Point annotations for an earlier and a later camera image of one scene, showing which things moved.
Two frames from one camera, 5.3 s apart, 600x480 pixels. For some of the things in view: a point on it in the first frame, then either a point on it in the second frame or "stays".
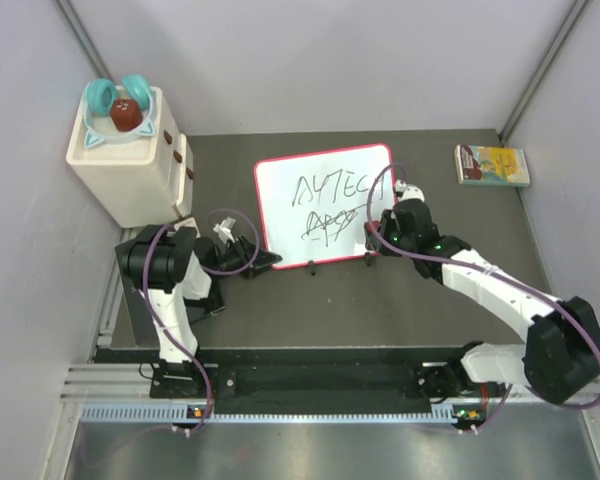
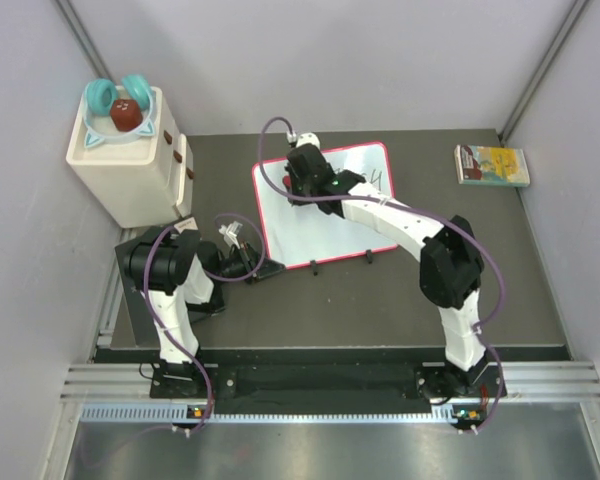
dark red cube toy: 125,114 stays
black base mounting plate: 199,385 stays
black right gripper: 387,222 to 293,179
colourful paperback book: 491,165 stays
